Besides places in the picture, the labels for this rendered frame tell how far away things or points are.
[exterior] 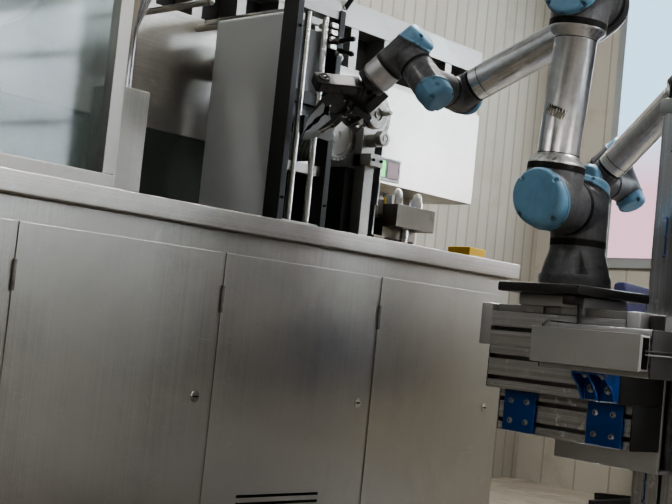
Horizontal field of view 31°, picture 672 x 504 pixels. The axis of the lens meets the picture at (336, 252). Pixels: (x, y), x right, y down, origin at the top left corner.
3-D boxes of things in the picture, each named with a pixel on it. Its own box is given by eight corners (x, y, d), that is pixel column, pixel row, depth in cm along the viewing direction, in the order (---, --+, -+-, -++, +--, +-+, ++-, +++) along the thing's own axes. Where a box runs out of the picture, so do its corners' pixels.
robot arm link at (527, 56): (636, -19, 262) (448, 86, 287) (614, -34, 254) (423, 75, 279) (654, 28, 259) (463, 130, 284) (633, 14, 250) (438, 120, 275)
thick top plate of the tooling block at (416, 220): (395, 225, 326) (398, 203, 326) (289, 223, 353) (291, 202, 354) (433, 233, 338) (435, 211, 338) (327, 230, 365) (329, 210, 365)
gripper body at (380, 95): (353, 135, 281) (392, 101, 277) (330, 118, 276) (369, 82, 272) (344, 115, 286) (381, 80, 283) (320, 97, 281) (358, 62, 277)
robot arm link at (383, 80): (382, 69, 270) (371, 47, 276) (367, 83, 272) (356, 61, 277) (403, 85, 275) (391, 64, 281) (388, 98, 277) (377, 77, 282)
